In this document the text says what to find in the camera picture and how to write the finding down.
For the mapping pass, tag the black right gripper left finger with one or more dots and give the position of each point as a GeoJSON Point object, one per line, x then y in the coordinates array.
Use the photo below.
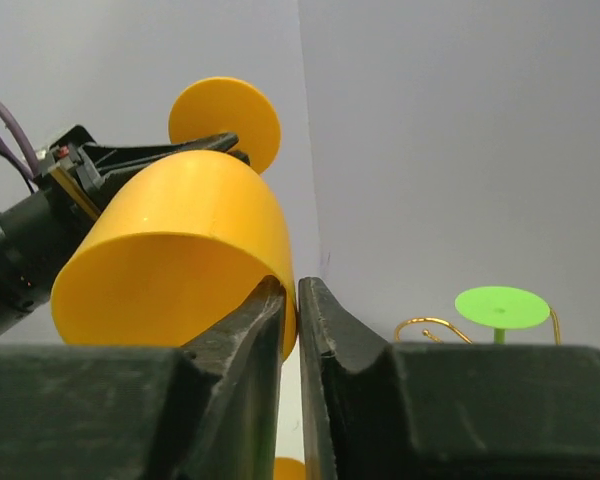
{"type": "Point", "coordinates": [205, 410]}

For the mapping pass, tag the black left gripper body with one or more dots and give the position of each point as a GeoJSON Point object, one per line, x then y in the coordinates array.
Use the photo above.
{"type": "Point", "coordinates": [65, 166]}

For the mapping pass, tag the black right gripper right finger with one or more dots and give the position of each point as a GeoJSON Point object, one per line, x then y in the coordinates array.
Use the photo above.
{"type": "Point", "coordinates": [379, 410]}

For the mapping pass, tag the orange wine glass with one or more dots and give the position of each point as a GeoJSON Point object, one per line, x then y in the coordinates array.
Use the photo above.
{"type": "Point", "coordinates": [188, 238]}
{"type": "Point", "coordinates": [286, 468]}

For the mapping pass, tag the green wine glass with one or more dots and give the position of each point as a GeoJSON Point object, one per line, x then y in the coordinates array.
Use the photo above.
{"type": "Point", "coordinates": [502, 308]}

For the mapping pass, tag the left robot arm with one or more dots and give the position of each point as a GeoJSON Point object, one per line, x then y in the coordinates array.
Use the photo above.
{"type": "Point", "coordinates": [40, 233]}

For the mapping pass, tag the gold wire glass rack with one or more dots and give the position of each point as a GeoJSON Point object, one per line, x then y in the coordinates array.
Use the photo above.
{"type": "Point", "coordinates": [455, 327]}

